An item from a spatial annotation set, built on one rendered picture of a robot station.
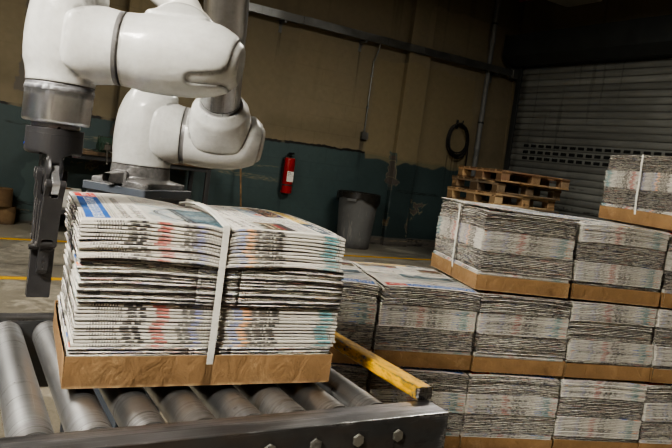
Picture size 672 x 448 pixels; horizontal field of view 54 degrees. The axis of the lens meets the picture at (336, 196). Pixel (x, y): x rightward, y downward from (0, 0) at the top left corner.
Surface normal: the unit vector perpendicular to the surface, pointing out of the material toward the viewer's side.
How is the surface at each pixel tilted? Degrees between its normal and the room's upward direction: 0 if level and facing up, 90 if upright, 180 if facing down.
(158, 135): 91
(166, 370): 91
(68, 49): 95
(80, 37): 92
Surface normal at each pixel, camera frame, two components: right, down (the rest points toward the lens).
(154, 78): -0.02, 0.70
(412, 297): 0.21, 0.08
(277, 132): 0.50, 0.11
